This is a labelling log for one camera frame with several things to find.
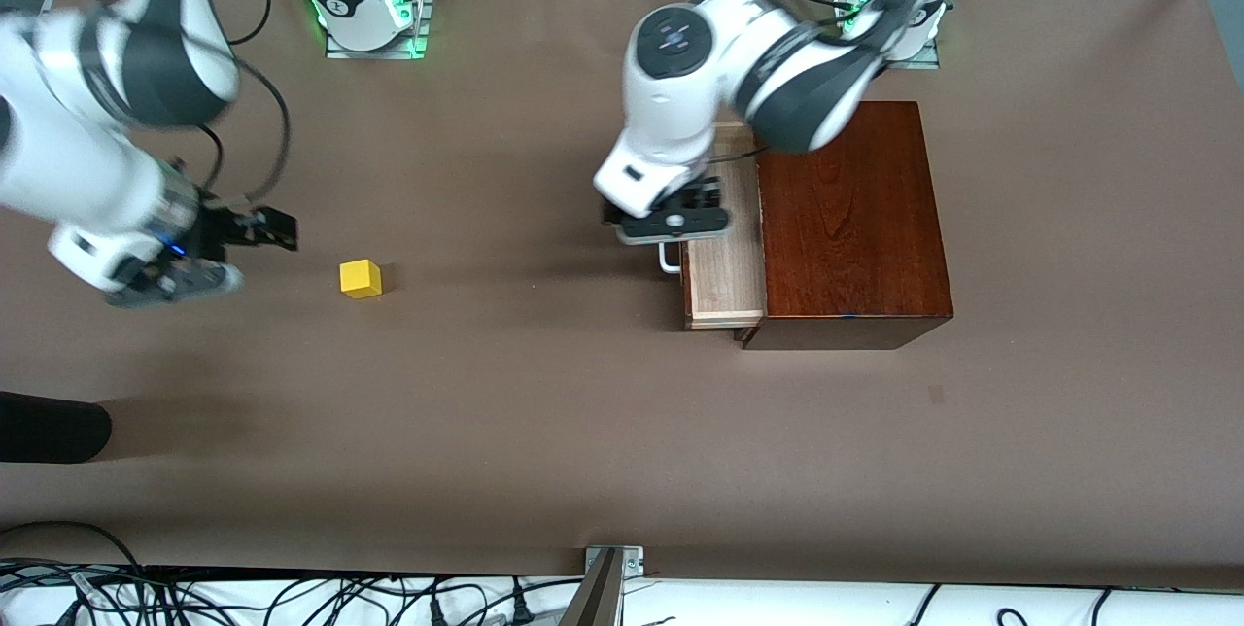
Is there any wooden drawer with white handle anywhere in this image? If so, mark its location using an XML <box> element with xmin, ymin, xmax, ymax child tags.
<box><xmin>658</xmin><ymin>121</ymin><xmax>769</xmax><ymax>331</ymax></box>

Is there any yellow cube block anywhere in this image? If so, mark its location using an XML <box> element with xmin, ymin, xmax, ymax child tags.
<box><xmin>339</xmin><ymin>259</ymin><xmax>384</xmax><ymax>300</ymax></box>

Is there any dark brown wooden cabinet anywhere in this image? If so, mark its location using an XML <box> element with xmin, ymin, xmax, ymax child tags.
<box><xmin>736</xmin><ymin>101</ymin><xmax>954</xmax><ymax>351</ymax></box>

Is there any black cylindrical object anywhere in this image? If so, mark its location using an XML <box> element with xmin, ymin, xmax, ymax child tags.
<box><xmin>0</xmin><ymin>391</ymin><xmax>113</xmax><ymax>464</ymax></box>

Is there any grey metal pole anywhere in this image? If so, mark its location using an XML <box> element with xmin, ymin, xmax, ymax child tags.
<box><xmin>559</xmin><ymin>548</ymin><xmax>623</xmax><ymax>626</ymax></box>

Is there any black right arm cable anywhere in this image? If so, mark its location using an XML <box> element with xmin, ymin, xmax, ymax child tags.
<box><xmin>199</xmin><ymin>57</ymin><xmax>293</xmax><ymax>209</ymax></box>

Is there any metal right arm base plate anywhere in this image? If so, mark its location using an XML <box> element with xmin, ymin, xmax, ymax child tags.
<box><xmin>326</xmin><ymin>0</ymin><xmax>434</xmax><ymax>60</ymax></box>

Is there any black arched cable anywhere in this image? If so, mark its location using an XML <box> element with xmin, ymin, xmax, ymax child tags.
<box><xmin>0</xmin><ymin>521</ymin><xmax>147</xmax><ymax>576</ymax></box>

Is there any silver pole mounting bracket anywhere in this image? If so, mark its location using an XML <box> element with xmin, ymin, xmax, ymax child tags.
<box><xmin>585</xmin><ymin>545</ymin><xmax>644</xmax><ymax>576</ymax></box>

